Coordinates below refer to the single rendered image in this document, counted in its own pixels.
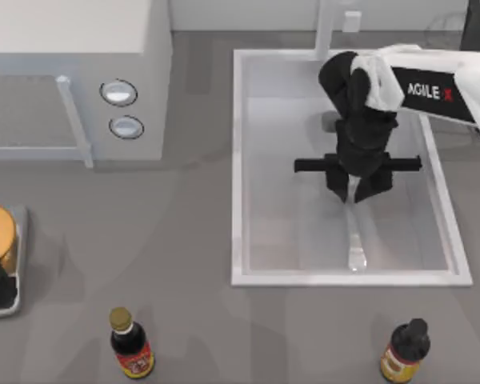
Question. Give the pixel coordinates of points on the dark bottle with olive cap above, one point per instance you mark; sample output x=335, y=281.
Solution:
x=131, y=348

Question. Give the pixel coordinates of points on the black box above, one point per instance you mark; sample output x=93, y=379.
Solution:
x=478, y=28

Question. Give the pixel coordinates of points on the pale microwave oven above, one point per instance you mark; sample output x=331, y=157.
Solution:
x=152, y=100

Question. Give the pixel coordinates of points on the clear silver spoon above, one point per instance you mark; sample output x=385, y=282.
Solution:
x=356, y=252

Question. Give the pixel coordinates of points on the orange round bread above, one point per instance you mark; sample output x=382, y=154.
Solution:
x=4, y=236

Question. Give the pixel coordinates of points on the white sink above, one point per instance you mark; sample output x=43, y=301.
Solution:
x=272, y=168

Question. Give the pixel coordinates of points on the small white block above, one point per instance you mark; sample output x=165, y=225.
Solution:
x=351, y=21

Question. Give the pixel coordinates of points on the dark bottle with yellow label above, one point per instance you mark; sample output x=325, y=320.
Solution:
x=406, y=352

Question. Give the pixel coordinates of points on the grey tray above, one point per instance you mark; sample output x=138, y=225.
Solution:
x=21, y=260

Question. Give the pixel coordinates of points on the tall white tap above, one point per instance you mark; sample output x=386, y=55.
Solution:
x=324, y=28

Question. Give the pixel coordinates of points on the large microwave knob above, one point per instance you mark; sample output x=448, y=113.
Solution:
x=118, y=93

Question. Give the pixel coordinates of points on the small microwave knob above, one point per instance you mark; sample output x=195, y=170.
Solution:
x=126, y=127

